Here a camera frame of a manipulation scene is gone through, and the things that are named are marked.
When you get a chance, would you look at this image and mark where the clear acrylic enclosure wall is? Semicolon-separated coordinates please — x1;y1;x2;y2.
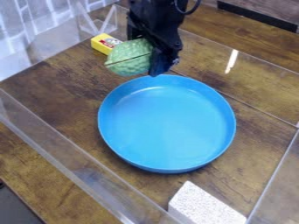
0;7;299;224

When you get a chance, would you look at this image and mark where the black cable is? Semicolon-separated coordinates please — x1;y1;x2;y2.
172;0;203;16

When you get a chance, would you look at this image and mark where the green bumpy bitter gourd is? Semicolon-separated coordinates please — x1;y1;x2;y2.
104;38;152;76

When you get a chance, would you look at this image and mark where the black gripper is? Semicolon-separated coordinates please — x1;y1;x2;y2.
127;0;188;77

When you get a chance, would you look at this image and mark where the blue round plastic tray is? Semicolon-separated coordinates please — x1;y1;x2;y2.
97;74;236;173

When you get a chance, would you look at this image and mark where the yellow rectangular block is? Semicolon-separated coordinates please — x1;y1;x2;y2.
91;33;121;55

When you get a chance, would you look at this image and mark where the white speckled foam block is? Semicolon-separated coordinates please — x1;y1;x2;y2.
168;181;247;224

